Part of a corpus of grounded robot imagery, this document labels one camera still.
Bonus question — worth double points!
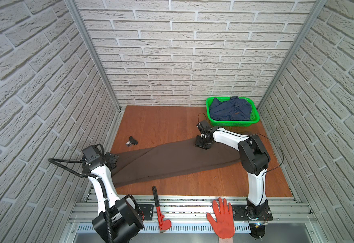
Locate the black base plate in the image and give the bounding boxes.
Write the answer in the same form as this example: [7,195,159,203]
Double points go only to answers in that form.
[232,205,273,221]
[139,204,154,221]

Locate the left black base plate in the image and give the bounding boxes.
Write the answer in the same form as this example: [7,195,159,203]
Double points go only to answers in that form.
[139,204,154,221]

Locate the red pipe wrench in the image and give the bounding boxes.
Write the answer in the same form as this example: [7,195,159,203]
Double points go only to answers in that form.
[152,186,172,233]

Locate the black corrugated cable conduit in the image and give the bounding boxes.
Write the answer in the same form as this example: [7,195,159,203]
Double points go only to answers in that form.
[48,143,114,243]

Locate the navy blue trousers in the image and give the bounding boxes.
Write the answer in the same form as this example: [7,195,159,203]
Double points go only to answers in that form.
[209,96,252,121]

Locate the thin black right cable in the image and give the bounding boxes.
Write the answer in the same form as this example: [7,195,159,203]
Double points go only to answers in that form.
[196,112,285,174]

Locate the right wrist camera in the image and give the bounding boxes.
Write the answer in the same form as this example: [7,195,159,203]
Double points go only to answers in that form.
[196,120,211,134]

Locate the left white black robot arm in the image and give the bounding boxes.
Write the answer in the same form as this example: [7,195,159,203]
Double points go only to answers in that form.
[81,151,144,243]

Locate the small black clip object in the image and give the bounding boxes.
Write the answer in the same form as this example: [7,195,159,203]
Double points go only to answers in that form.
[126,136,138,147]

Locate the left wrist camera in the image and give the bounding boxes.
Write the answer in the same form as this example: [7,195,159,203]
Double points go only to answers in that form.
[82,145,103,163]

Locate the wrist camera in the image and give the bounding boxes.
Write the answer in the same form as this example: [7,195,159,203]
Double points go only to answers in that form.
[82,145,103,163]
[196,120,211,134]

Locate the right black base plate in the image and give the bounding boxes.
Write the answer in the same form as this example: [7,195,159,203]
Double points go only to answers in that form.
[232,205,273,221]

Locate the red gloved hand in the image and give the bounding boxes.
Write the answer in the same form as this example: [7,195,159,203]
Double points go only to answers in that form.
[206,197,235,243]

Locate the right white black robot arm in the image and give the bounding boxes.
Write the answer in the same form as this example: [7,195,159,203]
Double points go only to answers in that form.
[195,121,270,219]

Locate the aluminium rail frame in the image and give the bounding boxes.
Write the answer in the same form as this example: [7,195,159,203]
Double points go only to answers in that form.
[64,192,320,241]

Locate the green plastic basket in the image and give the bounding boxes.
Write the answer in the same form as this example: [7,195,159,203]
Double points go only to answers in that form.
[206,97,260,127]

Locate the brown trousers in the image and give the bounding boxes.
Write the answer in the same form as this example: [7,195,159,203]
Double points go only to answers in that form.
[112,138,240,187]

